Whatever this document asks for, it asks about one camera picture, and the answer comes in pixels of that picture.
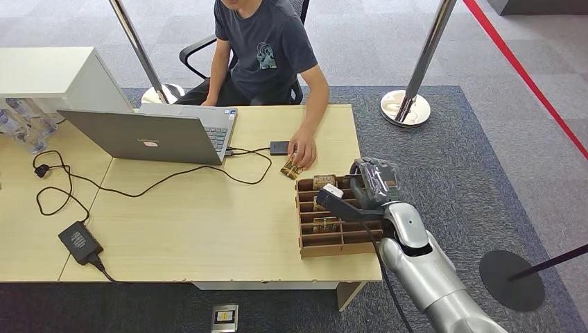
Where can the person's left hand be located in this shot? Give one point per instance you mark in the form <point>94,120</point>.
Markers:
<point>304,149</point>

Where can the person's right hand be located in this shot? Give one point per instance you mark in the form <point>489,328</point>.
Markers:
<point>209,102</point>

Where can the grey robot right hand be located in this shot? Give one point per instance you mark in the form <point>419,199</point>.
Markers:
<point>379,181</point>

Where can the brown patterned card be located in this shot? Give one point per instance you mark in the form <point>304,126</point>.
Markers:
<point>319,205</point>
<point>290,171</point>
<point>324,182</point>
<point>326,224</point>

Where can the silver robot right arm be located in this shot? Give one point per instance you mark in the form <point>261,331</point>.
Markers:
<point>427,271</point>

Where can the person's left forearm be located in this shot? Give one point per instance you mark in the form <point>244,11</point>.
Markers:
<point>317,101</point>

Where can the person's right forearm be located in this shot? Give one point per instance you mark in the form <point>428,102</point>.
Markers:
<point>218,69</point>

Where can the small black card reader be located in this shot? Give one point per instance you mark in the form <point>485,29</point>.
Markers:
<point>279,147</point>

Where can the person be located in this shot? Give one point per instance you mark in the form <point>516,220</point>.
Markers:
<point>266,50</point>

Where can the wooden card organizer box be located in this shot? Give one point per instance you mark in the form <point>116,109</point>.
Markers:
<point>321,241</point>

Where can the black office chair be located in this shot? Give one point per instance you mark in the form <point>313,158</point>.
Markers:
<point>195,48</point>

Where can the grey laptop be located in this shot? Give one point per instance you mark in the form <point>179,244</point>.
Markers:
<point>138,135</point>

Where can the dark grey mottled rug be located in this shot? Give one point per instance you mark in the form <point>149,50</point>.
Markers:
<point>459,161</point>

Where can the wooden desk leg panel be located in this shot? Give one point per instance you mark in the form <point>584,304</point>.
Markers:
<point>349,295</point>

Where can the white cabinet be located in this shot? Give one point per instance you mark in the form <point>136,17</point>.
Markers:
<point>50,71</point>

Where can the black stanchion with round base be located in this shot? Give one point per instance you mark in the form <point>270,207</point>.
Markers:
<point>510,282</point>

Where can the clear plastic water bottle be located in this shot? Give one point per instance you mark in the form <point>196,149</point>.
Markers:
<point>39,117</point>
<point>18,131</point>

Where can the red floor tape line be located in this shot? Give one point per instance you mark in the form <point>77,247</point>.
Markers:
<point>523,73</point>

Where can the metal floor socket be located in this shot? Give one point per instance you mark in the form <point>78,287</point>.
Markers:
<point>224,318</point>

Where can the black power adapter brick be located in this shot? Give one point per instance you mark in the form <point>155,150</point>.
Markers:
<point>79,242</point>

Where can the dark furniture base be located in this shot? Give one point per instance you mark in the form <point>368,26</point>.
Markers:
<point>537,6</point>

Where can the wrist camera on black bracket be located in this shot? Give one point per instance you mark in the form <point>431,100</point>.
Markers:
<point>337,202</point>

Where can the chrome stanchion post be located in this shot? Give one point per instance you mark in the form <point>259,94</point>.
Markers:
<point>138,50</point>
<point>413,92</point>

